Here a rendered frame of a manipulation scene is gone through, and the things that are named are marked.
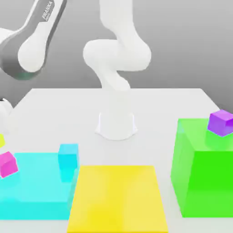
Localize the large green box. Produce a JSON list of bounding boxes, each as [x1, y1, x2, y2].
[[170, 118, 233, 218]]

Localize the small magenta cube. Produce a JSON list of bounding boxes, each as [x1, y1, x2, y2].
[[0, 151, 19, 178]]

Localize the large cyan box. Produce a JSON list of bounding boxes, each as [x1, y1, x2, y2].
[[0, 152, 81, 221]]

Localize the large yellow box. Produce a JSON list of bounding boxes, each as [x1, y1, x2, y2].
[[66, 165, 169, 233]]

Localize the small cyan cube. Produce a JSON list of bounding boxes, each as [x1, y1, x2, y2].
[[57, 143, 79, 183]]

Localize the small purple cube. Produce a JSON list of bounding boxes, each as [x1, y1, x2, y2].
[[207, 109, 233, 137]]

